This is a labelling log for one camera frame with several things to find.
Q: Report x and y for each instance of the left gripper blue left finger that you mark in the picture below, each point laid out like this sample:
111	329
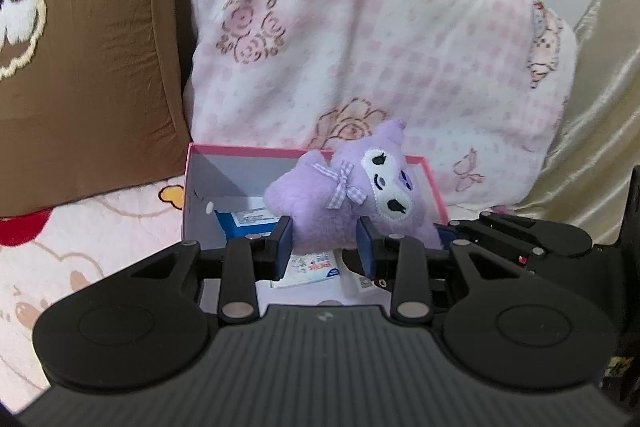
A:
271	253

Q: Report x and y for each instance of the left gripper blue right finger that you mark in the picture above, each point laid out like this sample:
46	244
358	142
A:
377	252

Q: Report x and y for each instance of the white tissue pack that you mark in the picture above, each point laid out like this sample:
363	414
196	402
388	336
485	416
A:
308	269

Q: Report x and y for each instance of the blue wet wipes pack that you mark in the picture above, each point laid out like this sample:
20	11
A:
257	221

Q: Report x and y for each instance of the purple plush toy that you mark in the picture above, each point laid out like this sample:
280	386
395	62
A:
368	177

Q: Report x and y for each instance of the pink cardboard box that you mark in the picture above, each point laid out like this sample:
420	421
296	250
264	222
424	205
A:
232	191

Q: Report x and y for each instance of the clear floss pick box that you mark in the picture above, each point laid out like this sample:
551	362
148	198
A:
356	289

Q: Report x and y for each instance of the gold satin curtain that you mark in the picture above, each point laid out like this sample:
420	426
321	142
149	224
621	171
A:
586	176

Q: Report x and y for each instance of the bear print blanket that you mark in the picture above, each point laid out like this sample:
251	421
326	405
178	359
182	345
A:
51	253

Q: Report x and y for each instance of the pink checkered pillow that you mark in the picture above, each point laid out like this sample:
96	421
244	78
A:
482	85

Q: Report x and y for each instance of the brown pillow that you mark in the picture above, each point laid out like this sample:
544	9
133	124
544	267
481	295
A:
91	97

